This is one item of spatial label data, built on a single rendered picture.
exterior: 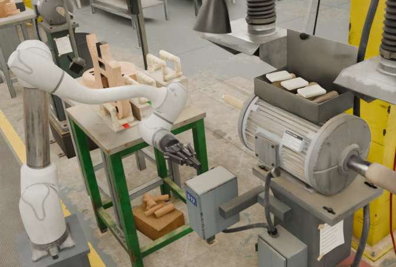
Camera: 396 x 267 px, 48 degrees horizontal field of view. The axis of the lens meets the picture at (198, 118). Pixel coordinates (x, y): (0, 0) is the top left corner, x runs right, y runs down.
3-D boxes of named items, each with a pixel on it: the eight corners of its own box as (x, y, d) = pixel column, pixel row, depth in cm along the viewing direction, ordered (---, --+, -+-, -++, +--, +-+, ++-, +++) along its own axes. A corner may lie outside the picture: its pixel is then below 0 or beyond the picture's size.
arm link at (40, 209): (29, 250, 181) (13, 207, 171) (27, 223, 196) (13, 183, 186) (69, 237, 185) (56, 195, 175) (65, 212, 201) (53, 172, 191)
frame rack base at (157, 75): (191, 105, 247) (188, 77, 239) (168, 114, 240) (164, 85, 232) (167, 91, 267) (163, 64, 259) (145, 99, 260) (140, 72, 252)
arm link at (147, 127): (145, 144, 185) (161, 117, 185) (129, 131, 197) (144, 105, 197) (164, 153, 192) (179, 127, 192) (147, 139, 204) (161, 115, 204)
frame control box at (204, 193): (278, 248, 155) (277, 188, 143) (230, 278, 145) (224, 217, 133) (234, 213, 173) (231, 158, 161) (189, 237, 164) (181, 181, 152)
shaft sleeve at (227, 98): (260, 114, 164) (258, 107, 163) (253, 118, 163) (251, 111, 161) (230, 99, 178) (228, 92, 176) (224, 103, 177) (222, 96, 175)
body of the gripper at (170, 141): (177, 147, 188) (189, 156, 181) (160, 155, 184) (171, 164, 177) (175, 132, 184) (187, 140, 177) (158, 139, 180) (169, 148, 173)
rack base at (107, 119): (142, 124, 233) (142, 121, 232) (116, 133, 226) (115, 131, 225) (121, 106, 254) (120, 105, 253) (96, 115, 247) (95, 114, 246)
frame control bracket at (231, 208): (267, 197, 158) (267, 188, 156) (225, 220, 149) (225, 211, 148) (260, 192, 161) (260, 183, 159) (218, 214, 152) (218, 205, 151)
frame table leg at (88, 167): (109, 231, 300) (80, 113, 258) (101, 234, 297) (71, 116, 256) (105, 226, 304) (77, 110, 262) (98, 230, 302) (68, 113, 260)
